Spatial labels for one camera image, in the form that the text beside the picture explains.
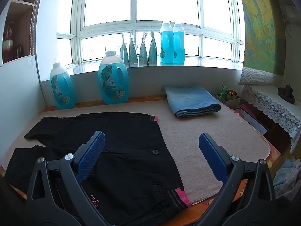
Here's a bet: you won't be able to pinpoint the metal tin can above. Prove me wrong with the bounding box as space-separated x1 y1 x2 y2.
227 89 238 102

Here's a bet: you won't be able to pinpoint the white lace tablecloth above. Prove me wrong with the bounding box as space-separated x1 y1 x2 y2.
242 85 301 153

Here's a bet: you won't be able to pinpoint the dark flat box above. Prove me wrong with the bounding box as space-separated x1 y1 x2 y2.
233 107 269 135

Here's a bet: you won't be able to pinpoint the folded blue towel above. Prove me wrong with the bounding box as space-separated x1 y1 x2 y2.
161 85 221 118

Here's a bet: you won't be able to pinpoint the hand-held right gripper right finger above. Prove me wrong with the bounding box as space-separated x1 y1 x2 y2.
195 133 277 226

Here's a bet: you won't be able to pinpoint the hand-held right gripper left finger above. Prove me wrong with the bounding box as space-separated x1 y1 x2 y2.
26 131 111 226

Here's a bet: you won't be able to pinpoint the white panel board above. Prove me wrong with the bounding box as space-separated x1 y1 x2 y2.
0 55 45 165

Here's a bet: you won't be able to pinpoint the white storage box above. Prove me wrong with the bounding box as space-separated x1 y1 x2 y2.
215 92 241 109

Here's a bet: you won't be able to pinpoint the beige towel mat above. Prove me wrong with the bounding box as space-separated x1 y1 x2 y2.
0 100 271 205

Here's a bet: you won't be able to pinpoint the blue windowsill detergent bottle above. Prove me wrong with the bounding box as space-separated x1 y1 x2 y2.
160 23 174 64
173 24 186 64

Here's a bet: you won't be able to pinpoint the small blue detergent bottle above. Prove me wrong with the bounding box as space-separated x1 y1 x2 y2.
49 63 76 110

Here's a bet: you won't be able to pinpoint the large blue detergent bottle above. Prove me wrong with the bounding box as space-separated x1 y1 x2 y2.
97 51 129 104

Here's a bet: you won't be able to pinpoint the wooden shelf unit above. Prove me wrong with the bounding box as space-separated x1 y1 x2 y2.
0 0 45 66

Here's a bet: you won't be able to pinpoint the dark ship figurine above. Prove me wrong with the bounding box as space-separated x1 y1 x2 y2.
277 84 296 104

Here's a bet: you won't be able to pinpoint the landscape wall scroll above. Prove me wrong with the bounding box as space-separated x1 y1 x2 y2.
236 0 286 85

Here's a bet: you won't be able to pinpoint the white framed window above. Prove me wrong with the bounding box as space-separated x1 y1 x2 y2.
56 0 246 67

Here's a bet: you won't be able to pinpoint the pale crumpled cloth pile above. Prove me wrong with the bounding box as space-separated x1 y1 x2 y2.
273 158 301 200

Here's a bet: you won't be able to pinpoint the red vase with flowers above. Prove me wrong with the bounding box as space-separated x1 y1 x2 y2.
5 22 15 40

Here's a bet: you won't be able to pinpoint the black pants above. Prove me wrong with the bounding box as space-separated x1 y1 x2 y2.
4 112 192 226

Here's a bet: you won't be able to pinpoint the red and white round jar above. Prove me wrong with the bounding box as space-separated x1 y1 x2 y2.
3 40 14 57

